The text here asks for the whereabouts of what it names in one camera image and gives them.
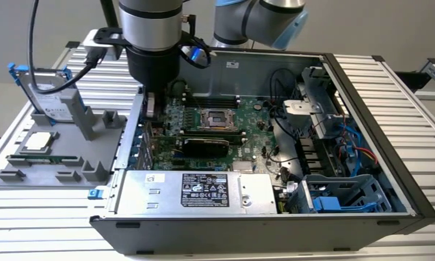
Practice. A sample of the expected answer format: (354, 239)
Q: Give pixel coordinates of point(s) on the graphics card black fan shroud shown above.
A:
(207, 148)

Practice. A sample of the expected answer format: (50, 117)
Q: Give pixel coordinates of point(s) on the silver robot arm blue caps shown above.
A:
(149, 24)

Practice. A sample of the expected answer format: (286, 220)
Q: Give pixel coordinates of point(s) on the black stand pole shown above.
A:
(110, 16)

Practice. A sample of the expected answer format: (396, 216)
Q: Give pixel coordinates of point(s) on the hard disk blue carrier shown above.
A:
(54, 108)

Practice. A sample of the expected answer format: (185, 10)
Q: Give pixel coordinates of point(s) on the blue expansion slot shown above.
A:
(178, 154)

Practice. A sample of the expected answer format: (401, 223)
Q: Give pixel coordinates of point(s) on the round coin battery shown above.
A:
(258, 106)

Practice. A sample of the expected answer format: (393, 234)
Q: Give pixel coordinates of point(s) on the green motherboard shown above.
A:
(254, 127)

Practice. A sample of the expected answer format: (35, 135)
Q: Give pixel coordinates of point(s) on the grey plastic parts rack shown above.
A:
(71, 146)

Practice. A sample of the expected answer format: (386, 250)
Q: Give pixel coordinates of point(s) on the silver CPU chip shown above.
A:
(37, 142)

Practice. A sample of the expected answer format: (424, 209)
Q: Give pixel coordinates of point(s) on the silver metal drive bay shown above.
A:
(301, 106)

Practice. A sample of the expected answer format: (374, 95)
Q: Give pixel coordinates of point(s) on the small silver heat sink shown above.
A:
(244, 166)

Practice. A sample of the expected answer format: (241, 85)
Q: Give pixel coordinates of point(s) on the silver power supply unit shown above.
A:
(155, 201)

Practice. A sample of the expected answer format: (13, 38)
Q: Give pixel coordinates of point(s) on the blue case latch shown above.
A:
(93, 193)

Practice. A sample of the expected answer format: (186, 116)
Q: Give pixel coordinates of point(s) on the open black PC case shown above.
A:
(240, 236)

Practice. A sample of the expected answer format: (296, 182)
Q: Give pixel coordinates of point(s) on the grey metal disk cage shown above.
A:
(348, 180)

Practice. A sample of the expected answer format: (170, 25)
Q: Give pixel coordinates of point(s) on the blue plastic disk carrier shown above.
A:
(326, 204)

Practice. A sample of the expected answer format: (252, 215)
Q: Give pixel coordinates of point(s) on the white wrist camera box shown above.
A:
(94, 43)

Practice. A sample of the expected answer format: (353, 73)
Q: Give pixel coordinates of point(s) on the CPU socket metal frame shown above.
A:
(218, 118)

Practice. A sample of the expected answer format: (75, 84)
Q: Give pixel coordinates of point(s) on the black table bracket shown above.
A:
(416, 80)

